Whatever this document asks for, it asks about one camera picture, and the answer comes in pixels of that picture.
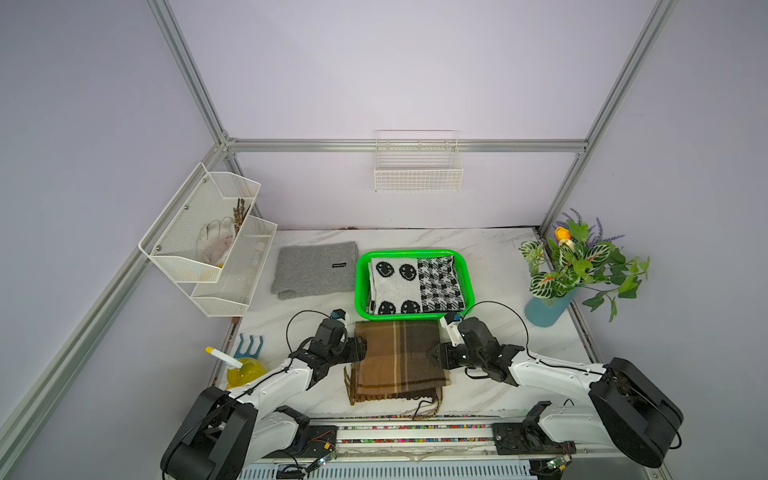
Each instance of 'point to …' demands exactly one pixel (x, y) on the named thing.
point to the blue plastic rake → (247, 354)
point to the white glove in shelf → (215, 240)
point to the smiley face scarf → (413, 285)
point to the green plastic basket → (362, 271)
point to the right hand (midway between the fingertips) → (435, 356)
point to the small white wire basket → (418, 161)
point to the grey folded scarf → (308, 270)
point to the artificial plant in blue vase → (578, 256)
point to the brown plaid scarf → (398, 363)
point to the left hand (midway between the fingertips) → (359, 348)
